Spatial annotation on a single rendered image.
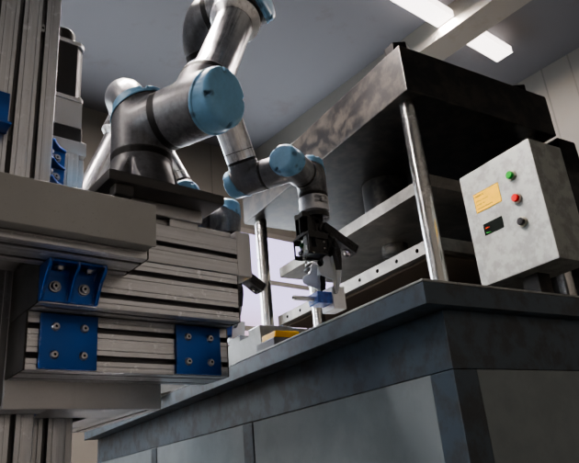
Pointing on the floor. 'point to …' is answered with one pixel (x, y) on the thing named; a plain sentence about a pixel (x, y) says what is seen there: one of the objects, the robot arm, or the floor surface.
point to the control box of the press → (524, 218)
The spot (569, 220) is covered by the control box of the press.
